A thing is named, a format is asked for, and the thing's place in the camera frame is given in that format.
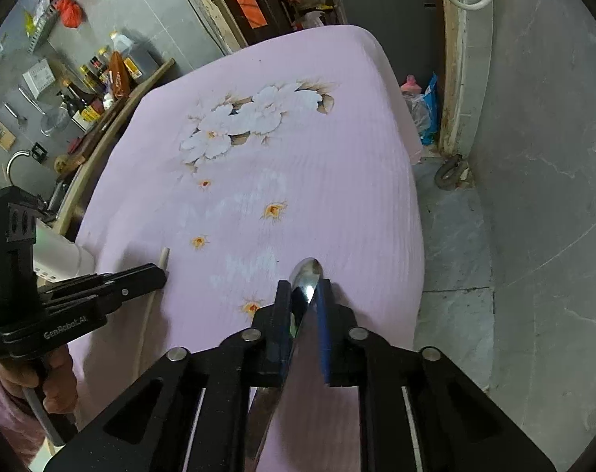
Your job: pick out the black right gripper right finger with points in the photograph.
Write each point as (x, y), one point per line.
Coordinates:
(418, 411)

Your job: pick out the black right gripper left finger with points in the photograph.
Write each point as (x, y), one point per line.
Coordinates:
(189, 411)

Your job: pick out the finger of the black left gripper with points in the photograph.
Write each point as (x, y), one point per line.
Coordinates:
(107, 291)

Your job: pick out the wooden chopstick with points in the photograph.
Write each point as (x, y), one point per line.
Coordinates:
(137, 362)

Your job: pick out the person's left hand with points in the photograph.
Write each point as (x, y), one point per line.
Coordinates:
(59, 386)

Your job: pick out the white plastic utensil holder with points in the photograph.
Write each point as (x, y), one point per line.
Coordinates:
(56, 259)

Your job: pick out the wooden cutting board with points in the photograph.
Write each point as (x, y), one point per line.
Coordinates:
(88, 143)

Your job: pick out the yellow label dark bottle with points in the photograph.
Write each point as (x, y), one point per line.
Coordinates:
(89, 105)

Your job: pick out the brown sauce bottle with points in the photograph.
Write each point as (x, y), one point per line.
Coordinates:
(119, 78)

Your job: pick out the large dark soy sauce jug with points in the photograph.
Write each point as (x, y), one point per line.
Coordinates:
(137, 60)

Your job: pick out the pink floral tablecloth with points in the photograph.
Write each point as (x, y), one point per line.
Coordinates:
(299, 147)

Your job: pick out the red plastic bag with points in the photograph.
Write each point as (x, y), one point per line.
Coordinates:
(70, 13)

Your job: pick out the blue plastic bag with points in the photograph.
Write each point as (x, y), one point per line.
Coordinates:
(428, 134)

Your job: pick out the dark grey cabinet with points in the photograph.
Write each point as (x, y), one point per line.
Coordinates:
(407, 31)

